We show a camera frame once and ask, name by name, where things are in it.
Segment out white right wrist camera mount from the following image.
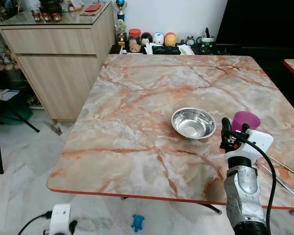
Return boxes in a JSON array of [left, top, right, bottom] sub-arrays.
[[224, 128, 274, 165]]

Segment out stainless steel bowl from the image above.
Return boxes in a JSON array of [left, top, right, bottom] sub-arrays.
[[171, 107, 217, 141]]

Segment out steel spoon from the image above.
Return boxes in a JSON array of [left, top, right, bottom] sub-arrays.
[[257, 164, 294, 200]]

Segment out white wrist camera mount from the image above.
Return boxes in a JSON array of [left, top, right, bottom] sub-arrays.
[[224, 128, 274, 165], [49, 204, 72, 235]]

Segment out red flat book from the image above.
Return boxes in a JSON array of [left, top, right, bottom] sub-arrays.
[[83, 3, 103, 13]]

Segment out black round figurine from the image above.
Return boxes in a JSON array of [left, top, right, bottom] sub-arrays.
[[141, 32, 154, 47]]

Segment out small gold trophy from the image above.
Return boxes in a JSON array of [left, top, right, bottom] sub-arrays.
[[115, 20, 128, 47]]

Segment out tall blue gold trophy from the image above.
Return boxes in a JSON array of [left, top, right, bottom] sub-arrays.
[[115, 0, 128, 23]]

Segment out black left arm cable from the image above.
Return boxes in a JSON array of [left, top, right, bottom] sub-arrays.
[[17, 211, 53, 235]]

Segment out black flat box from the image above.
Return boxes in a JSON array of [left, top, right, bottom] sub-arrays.
[[151, 45, 181, 55]]

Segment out blue turtle toy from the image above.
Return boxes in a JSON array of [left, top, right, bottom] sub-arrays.
[[131, 214, 145, 233]]

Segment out purple plastic cup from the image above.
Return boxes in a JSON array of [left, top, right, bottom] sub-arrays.
[[231, 111, 262, 133]]

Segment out dark green mug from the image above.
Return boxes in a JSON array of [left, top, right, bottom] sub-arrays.
[[201, 28, 216, 49]]

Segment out black television screen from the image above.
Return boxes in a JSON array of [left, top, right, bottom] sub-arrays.
[[215, 0, 294, 48]]

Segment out black table leg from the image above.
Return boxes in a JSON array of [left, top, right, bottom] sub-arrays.
[[198, 203, 222, 215]]

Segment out light wooden cabinet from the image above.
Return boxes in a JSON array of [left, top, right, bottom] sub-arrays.
[[0, 1, 117, 123]]

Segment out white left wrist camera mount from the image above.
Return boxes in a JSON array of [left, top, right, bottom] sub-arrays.
[[49, 204, 72, 235]]

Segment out orange round figurine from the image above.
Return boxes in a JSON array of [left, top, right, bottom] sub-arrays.
[[164, 32, 177, 47]]

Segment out green plastic basin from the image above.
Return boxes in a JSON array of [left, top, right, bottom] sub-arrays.
[[0, 104, 34, 126]]

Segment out red lidded clear jar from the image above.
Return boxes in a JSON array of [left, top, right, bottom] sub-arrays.
[[128, 28, 143, 54]]

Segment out steel fork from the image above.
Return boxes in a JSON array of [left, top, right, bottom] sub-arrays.
[[267, 156, 294, 180]]

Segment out white blue round figurine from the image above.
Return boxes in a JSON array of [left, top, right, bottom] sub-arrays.
[[153, 32, 165, 46]]

